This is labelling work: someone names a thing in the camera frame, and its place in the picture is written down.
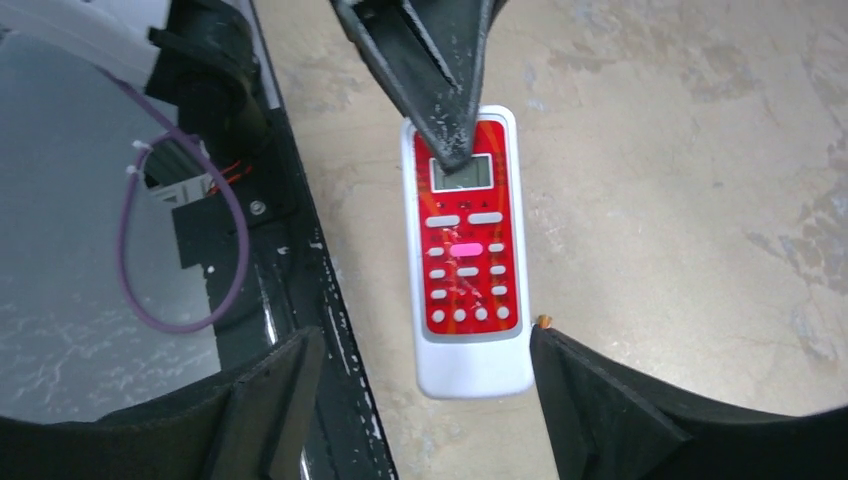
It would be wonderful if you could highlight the red orange AAA battery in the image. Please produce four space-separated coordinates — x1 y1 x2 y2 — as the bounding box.
537 315 552 329

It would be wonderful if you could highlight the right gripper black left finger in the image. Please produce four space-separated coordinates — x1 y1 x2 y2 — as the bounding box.
1 327 325 479

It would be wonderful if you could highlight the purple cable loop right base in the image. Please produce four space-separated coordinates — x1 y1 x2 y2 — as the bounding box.
99 70 251 334

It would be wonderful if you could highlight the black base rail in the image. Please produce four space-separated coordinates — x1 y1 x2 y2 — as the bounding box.
168 1 398 479

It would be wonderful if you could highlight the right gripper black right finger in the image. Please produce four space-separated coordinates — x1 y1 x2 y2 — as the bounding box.
530 327 847 480

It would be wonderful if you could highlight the white remote control red face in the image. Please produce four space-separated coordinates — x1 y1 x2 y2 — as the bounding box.
400 105 534 400

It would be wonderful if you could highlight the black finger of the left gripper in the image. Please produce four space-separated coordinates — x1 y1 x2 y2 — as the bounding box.
332 0 504 174

